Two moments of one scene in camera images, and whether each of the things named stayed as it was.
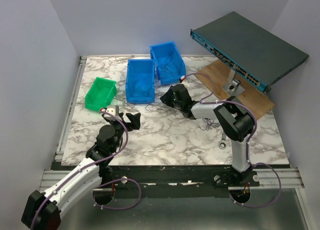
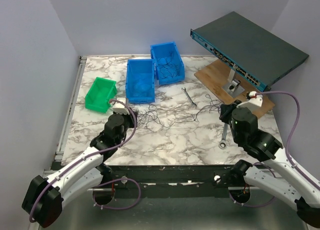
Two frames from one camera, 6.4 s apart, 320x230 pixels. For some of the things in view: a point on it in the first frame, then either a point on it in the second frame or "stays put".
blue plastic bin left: (140, 84) stays put
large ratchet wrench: (222, 144) stays put
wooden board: (215, 75) stays put
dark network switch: (247, 51) stays put
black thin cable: (207, 124) -> (149, 116)
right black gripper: (166, 98) -> (226, 109)
